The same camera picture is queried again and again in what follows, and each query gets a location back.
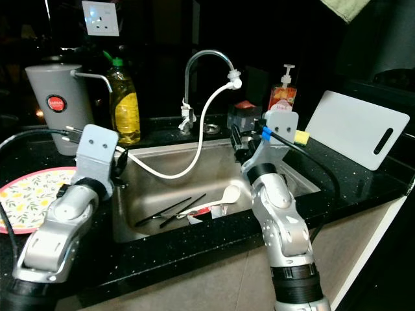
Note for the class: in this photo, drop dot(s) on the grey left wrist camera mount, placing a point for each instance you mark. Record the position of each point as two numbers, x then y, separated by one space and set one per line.
94 152

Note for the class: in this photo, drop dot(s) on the white wall socket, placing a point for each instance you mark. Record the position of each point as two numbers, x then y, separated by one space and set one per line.
100 18

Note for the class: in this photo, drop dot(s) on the round metal counter cap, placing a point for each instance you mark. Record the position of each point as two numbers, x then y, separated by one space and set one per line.
210 128

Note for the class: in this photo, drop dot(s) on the green hanging cloth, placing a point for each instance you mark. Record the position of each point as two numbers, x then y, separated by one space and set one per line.
350 8

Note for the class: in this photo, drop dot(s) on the clear container red lid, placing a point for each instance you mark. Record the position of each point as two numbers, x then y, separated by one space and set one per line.
241 116

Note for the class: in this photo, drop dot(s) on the white cutting board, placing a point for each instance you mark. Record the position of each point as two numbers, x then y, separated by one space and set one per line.
350 129

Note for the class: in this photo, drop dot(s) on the yellow dish soap bottle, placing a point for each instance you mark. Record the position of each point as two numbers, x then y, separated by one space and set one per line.
124 113

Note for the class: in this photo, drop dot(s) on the floral plate pink rim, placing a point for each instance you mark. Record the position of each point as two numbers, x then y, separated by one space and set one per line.
32 197

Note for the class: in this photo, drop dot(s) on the white soup spoon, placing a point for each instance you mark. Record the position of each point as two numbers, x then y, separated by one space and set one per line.
231 194

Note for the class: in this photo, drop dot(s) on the grey water filter jug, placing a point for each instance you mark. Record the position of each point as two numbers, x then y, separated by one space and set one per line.
55 129

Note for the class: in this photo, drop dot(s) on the chrome sink faucet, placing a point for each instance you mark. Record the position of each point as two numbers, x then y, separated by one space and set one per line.
187 117

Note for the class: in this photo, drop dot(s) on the peach hand soap pump bottle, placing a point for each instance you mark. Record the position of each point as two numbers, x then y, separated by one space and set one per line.
283 97

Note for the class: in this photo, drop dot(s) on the stainless steel sink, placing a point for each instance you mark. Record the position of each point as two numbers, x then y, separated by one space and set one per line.
162 191

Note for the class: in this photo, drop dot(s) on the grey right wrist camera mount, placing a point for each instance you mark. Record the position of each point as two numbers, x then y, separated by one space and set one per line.
279 126

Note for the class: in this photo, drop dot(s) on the yellow sponge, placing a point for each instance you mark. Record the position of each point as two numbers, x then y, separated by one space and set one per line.
301 137

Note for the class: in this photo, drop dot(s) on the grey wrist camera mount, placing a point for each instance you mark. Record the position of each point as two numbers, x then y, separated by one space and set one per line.
279 126
94 152

